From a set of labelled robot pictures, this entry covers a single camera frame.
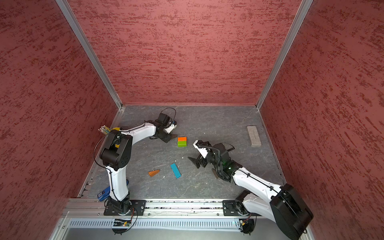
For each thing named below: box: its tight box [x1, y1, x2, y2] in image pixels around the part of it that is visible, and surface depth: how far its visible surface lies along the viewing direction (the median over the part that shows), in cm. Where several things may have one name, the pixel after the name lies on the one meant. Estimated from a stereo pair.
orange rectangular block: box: [177, 137, 188, 142], surface depth 99 cm
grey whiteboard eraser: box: [246, 125, 262, 148], surface depth 102 cm
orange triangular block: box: [148, 169, 160, 177], surface depth 86 cm
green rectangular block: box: [177, 140, 188, 148], surface depth 99 cm
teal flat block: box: [170, 163, 182, 179], surface depth 88 cm
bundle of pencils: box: [98, 125, 112, 135], surface depth 87 cm
